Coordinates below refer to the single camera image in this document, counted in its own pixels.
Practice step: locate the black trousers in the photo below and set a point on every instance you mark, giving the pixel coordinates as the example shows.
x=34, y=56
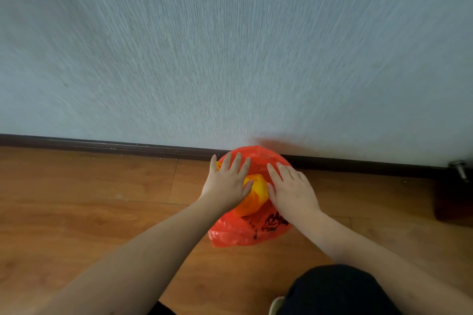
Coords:
x=332, y=292

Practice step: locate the person's left forearm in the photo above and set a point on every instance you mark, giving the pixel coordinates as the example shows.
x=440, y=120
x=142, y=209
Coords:
x=140, y=263

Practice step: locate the dark baseboard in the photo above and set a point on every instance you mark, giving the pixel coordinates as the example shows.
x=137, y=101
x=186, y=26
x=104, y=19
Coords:
x=111, y=146

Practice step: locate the red-lined trash bin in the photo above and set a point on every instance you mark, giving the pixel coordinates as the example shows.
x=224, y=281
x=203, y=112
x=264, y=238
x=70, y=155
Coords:
x=236, y=233

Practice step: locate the person's right hand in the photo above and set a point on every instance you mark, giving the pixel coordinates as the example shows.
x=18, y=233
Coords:
x=295, y=196

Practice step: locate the person's right forearm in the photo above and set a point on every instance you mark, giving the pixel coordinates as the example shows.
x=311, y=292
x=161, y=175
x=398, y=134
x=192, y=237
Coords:
x=388, y=263

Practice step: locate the person's left hand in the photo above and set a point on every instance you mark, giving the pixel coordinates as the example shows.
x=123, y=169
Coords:
x=225, y=189

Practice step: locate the metal door stopper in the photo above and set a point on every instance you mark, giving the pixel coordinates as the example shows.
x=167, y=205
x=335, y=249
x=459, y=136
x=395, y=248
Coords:
x=460, y=169

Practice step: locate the yellow plastic bag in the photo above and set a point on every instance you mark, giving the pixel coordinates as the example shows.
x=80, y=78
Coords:
x=258, y=189

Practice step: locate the person's right white-green shoe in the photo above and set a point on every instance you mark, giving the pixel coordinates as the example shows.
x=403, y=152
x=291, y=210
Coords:
x=275, y=305

